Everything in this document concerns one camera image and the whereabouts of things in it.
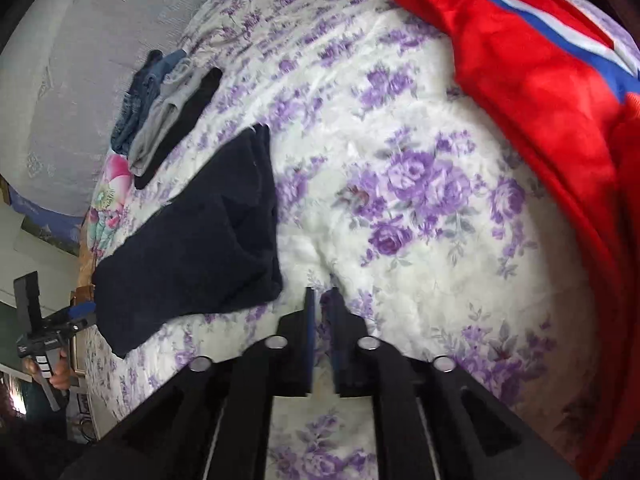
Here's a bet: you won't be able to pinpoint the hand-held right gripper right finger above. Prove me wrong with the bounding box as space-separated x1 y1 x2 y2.
327 287 581 480

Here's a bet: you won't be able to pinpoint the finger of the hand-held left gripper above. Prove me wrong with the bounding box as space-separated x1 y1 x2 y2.
62 313 98 337
50 302 97 323

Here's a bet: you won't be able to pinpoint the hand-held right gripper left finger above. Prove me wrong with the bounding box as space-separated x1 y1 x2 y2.
60 287 316 480

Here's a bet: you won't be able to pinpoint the navy blue pants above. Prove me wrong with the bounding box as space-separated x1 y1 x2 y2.
91 122 285 359

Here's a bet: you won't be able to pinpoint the folded grey pants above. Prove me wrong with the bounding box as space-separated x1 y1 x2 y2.
128 57 212 177

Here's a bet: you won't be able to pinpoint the folded black pants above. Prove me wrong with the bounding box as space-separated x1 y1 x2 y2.
133 67 224 191

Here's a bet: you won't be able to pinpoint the red pants with striped side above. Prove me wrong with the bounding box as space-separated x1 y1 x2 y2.
388 0 640 480

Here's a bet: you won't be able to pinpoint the person's left hand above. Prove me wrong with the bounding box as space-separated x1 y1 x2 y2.
27 347 72 392

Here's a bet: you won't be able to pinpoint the orange blanket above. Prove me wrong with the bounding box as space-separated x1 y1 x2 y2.
75 242 98 293

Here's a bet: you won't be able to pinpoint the dark green patterned board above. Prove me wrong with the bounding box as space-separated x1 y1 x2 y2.
19 214 83 257

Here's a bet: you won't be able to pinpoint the blue printed box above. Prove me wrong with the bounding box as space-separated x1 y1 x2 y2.
6 184 85 233

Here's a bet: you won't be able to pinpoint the folded floral quilt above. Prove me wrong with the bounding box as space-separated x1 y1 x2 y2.
81 154 135 263

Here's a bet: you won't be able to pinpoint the purple floral bedspread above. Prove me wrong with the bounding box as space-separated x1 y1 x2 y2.
80 0 640 480

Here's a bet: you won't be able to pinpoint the folded blue jeans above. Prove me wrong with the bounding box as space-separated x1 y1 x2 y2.
111 50 188 155

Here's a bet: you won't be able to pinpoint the white lace cover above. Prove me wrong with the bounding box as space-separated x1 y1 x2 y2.
0 0 251 216

